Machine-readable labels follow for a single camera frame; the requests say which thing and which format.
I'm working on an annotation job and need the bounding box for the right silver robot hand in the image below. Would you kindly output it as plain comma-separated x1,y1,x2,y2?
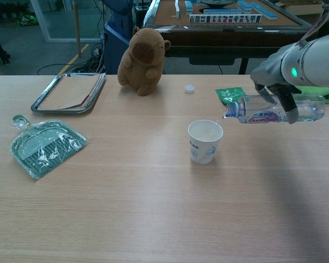
251,48,302,124

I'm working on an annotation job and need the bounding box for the green dustpan in plastic wrap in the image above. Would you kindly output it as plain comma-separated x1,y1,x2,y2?
10,115,88,180

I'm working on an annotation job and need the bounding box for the brown capybara plush toy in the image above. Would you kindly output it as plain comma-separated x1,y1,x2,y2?
117,26,172,96

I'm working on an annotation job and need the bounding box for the grey metal tray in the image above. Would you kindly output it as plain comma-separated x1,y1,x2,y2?
30,72,107,115

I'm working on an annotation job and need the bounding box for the green sachet packet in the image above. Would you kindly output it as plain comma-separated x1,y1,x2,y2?
215,87,246,106

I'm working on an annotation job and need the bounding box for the brown spiral notebook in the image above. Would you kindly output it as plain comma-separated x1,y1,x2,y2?
37,73,106,111

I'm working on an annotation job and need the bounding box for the wooden pole frame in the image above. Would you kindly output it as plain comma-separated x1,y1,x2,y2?
73,0,82,58

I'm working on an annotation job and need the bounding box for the cardboard box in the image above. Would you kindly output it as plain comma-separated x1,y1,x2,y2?
279,0,327,16

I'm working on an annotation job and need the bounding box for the blue mahjong tile row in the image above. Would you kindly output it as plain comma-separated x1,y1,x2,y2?
203,8,243,15

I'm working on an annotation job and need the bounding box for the transparent plastic water bottle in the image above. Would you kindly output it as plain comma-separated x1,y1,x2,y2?
225,94,326,124

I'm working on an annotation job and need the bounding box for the white paper cup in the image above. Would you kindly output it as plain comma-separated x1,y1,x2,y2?
187,119,224,165

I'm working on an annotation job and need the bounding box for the white mahjong tile row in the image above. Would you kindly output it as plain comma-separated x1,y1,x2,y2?
189,14,263,24

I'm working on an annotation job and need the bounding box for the black floor cable bundle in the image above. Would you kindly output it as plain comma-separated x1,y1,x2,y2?
37,43,105,75

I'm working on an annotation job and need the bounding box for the blue machine base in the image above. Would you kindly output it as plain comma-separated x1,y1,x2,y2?
103,0,135,75

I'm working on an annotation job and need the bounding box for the dark wooden mahjong table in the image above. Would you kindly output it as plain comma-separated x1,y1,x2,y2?
144,0,319,75

